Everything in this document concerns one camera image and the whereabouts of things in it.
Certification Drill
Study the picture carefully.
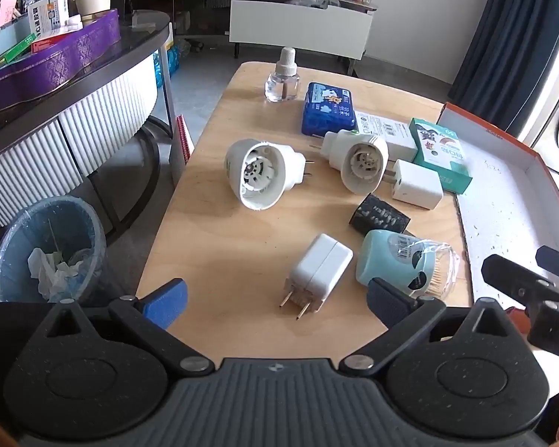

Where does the teal bandage box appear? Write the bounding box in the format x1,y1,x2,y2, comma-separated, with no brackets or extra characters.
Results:
410,118,473,195

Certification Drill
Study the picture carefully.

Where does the white paper cup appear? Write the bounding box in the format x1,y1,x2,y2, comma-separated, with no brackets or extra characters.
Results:
74,0,111,16

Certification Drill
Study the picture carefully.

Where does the black UGREEN charger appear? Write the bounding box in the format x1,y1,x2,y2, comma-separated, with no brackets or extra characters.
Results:
349,194,410,235

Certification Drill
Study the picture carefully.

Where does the clear liquid refill bottle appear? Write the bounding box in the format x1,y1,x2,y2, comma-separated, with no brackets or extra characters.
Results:
264,47,300,103

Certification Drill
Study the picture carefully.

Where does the white TV console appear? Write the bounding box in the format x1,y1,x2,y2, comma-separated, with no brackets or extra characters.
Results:
132,0,376,76

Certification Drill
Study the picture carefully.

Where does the blue lined trash bin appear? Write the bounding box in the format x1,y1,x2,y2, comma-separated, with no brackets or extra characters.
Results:
0,196,107,303

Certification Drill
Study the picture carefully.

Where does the orange white cardboard tray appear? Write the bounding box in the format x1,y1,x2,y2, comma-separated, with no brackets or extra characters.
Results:
437,104,559,309

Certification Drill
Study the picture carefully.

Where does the blue plastic bag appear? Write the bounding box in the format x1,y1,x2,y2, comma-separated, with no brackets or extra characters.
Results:
153,44,180,88

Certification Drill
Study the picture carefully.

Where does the dark blue curtain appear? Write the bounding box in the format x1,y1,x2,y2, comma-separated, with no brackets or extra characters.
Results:
448,0,559,137

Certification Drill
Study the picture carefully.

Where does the white square charger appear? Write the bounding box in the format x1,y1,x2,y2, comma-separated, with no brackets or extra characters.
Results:
388,159,443,210

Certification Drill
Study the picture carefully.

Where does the blue floss pick box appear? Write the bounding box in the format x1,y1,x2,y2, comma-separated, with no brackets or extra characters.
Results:
301,82,356,136

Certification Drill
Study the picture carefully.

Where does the purple storage box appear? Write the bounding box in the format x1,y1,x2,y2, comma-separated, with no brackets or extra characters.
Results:
0,9,121,112

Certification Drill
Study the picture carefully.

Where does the light blue toothpick holder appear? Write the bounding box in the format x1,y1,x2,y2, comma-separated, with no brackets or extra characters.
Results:
355,230,460,300

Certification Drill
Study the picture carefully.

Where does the white folding-prong charger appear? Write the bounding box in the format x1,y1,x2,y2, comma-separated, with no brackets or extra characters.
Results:
279,233,353,321

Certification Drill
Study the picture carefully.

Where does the white cardboard box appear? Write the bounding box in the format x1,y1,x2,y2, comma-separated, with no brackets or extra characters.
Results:
355,111,418,162

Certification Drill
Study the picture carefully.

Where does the white ribbed round cabinet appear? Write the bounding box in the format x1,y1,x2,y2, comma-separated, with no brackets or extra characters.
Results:
0,10,170,228

